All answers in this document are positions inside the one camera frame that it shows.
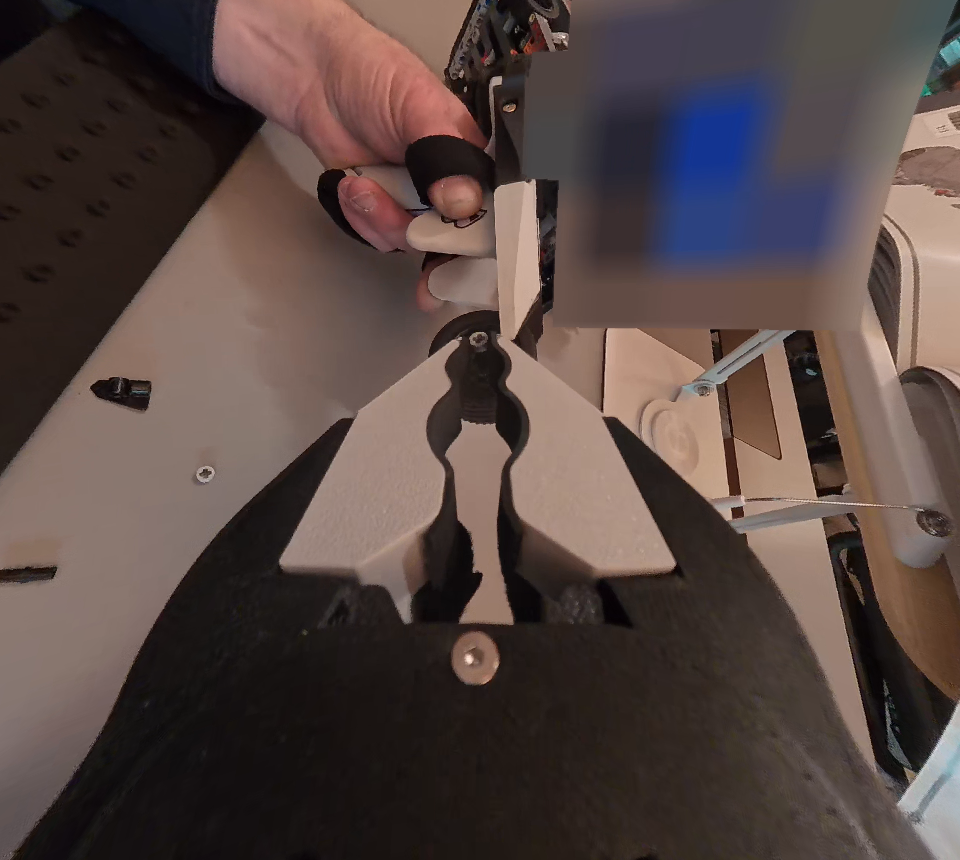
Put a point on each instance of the partly built lego car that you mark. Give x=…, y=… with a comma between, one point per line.
x=517, y=12

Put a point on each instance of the white book stand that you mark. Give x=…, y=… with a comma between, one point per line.
x=660, y=380

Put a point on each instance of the thin black lego strip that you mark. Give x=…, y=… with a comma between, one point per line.
x=26, y=573

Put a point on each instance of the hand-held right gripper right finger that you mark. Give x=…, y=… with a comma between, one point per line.
x=592, y=492

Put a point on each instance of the open instruction book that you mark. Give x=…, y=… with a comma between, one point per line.
x=930, y=162

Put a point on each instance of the person's left hand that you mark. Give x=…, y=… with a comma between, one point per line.
x=322, y=65

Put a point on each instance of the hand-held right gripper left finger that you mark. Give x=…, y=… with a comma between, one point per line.
x=367, y=492

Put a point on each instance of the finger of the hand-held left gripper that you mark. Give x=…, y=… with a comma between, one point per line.
x=517, y=252

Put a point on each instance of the black perforated office chair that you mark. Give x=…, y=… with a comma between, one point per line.
x=90, y=200

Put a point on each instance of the black lego wheel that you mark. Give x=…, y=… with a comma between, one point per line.
x=450, y=331

